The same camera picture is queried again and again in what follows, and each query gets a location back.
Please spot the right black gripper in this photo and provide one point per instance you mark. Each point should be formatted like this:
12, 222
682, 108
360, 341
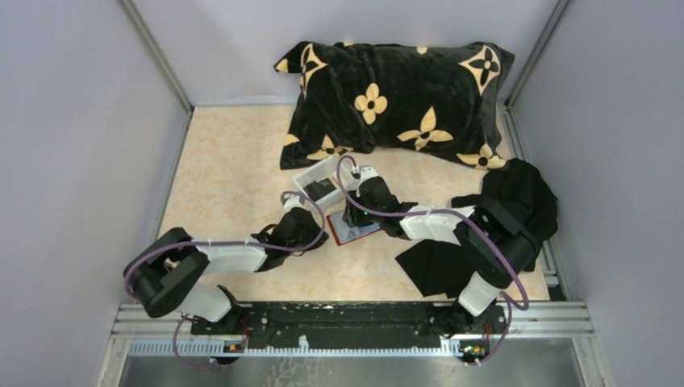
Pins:
352, 217

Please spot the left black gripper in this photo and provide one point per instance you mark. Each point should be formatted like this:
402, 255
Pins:
314, 228

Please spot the black cards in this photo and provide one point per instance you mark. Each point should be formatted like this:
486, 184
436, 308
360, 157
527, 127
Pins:
318, 190

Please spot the red card holder wallet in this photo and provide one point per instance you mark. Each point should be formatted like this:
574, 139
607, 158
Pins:
347, 232

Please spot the white credit card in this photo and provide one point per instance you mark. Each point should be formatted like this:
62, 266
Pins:
355, 232

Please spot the white plastic card box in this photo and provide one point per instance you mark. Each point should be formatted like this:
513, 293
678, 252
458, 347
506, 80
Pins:
327, 168

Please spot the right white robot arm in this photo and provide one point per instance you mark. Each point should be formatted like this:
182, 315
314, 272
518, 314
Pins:
496, 245

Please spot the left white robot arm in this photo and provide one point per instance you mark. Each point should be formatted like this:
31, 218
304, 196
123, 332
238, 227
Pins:
165, 278

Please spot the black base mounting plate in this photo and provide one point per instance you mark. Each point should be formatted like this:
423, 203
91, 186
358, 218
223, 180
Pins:
354, 326

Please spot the black pillow with yellow flowers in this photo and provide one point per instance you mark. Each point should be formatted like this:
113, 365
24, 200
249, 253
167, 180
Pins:
359, 97

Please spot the black cloth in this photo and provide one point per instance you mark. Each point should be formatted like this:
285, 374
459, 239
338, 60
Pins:
436, 268

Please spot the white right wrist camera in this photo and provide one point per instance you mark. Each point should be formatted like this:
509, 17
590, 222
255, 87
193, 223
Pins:
360, 174

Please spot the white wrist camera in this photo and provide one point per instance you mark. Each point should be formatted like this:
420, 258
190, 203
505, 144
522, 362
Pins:
360, 174
293, 200

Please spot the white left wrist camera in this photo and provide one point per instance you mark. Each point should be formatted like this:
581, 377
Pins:
293, 200

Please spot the white slotted cable duct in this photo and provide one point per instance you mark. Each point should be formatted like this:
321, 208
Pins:
218, 348

